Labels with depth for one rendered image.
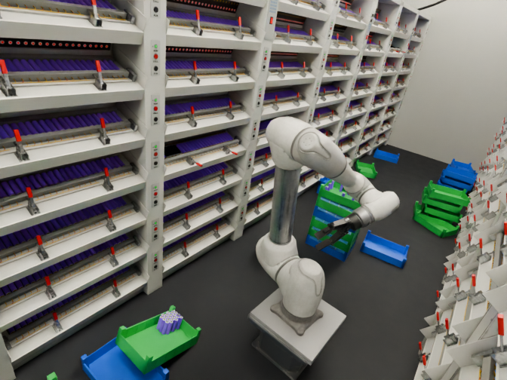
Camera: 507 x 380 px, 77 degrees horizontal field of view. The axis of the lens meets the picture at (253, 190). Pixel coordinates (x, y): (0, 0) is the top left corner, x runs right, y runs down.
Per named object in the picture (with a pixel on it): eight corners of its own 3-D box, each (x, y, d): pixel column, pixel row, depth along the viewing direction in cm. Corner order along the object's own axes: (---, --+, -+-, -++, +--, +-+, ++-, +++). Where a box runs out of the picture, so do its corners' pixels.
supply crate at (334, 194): (370, 201, 216) (373, 191, 212) (361, 212, 200) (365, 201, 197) (329, 185, 229) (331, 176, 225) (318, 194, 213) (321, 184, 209)
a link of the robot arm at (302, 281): (296, 323, 132) (309, 284, 122) (271, 292, 145) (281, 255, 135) (324, 311, 141) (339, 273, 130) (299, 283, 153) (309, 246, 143)
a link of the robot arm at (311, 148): (355, 155, 108) (327, 141, 118) (332, 129, 95) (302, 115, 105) (332, 187, 110) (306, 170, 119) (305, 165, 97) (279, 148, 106)
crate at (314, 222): (359, 230, 227) (363, 221, 223) (351, 243, 211) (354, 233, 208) (321, 213, 240) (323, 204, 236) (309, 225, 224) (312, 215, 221)
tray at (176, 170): (244, 154, 193) (250, 142, 187) (161, 182, 148) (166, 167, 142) (222, 133, 199) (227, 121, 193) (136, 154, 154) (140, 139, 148)
